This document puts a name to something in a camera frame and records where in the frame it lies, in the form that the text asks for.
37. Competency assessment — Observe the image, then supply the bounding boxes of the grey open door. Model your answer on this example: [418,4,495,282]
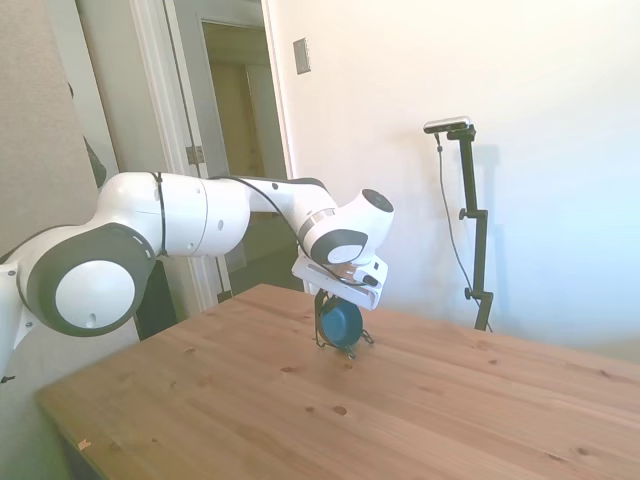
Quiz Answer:
[164,0,247,301]

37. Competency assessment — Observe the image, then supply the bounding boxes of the wooden hallway door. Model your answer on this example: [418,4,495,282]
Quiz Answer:
[209,63,275,177]

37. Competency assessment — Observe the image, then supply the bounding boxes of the blue bowl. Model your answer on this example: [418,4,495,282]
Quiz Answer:
[320,298,365,350]

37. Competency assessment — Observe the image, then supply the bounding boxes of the silver camera on stand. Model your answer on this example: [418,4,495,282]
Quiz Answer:
[423,115,472,135]

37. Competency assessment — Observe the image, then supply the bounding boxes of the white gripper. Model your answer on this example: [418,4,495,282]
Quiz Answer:
[291,255,390,312]

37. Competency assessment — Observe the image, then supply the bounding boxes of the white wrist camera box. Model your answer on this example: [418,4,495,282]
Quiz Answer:
[344,267,382,289]

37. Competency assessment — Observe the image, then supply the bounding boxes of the black camera stand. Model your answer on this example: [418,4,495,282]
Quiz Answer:
[446,124,495,332]

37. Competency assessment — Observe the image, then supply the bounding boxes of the grey wall switch plate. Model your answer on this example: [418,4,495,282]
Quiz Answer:
[292,37,312,76]

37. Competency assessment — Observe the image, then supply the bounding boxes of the black wire bowl rack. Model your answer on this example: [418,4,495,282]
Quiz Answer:
[313,289,376,360]

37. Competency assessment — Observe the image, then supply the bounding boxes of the dark cabinet behind table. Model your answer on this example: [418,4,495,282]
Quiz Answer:
[133,259,179,342]

